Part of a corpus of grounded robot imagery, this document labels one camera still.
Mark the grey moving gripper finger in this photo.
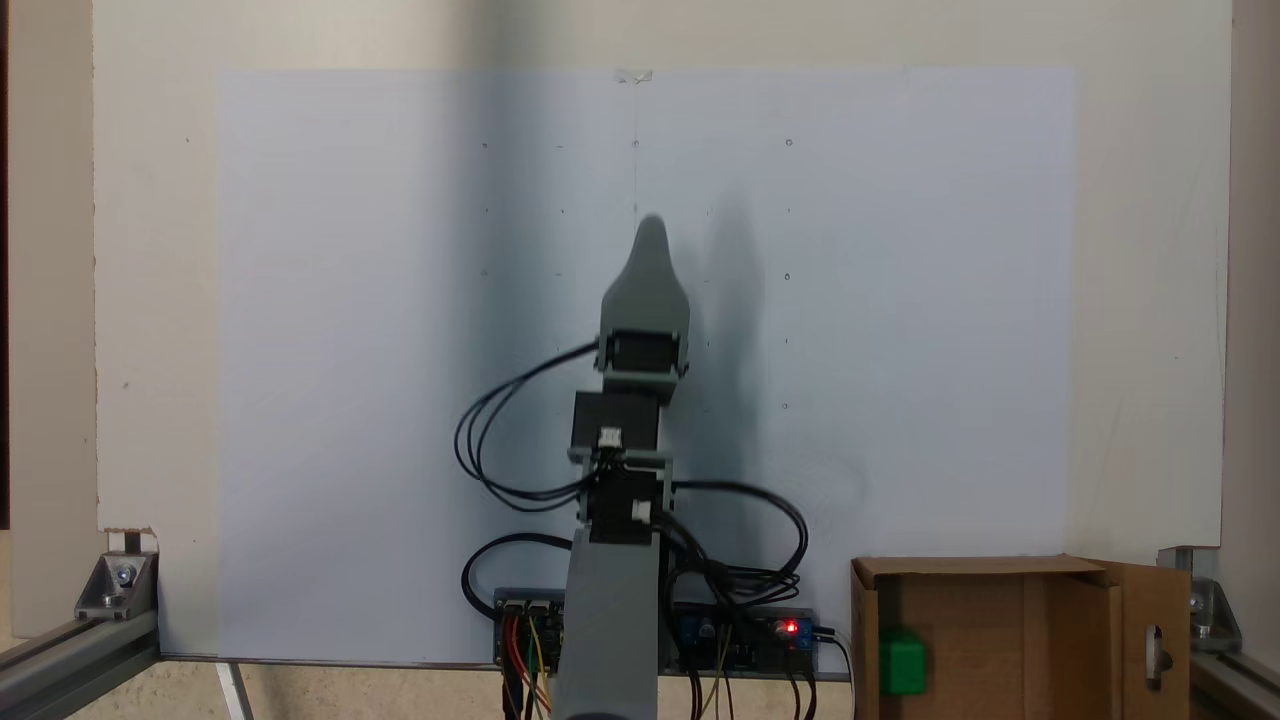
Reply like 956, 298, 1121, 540
599, 214, 692, 337

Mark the green die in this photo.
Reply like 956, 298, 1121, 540
880, 630, 929, 697

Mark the circuit board with blue parts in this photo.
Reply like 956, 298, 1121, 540
675, 605, 816, 677

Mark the brown cardboard box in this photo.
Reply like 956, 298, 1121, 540
850, 555, 1193, 720

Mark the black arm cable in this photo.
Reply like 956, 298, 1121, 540
454, 344, 602, 513
660, 480, 810, 603

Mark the circuit board with jumper wires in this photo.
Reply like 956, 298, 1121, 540
493, 590, 566, 671

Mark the multicoloured jumper wire bundle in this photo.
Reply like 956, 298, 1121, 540
503, 615, 553, 720

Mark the yellow wire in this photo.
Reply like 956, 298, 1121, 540
698, 640, 723, 720

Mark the metal corner bracket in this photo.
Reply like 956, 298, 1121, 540
1158, 545, 1243, 653
75, 550, 159, 621

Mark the aluminium frame post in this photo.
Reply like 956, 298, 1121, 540
0, 608, 161, 720
1190, 648, 1280, 720

